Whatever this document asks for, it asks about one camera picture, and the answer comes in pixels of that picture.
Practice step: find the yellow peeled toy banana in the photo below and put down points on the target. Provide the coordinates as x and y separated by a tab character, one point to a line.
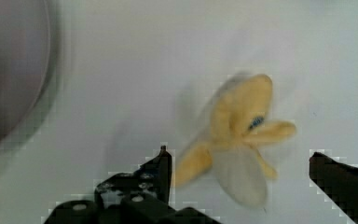
229	144

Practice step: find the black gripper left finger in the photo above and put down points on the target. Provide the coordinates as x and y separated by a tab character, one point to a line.
140	197

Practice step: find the grey round plate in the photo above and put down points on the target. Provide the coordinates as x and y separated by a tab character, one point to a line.
26	52

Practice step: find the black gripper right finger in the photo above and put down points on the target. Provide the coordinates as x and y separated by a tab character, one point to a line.
339	181

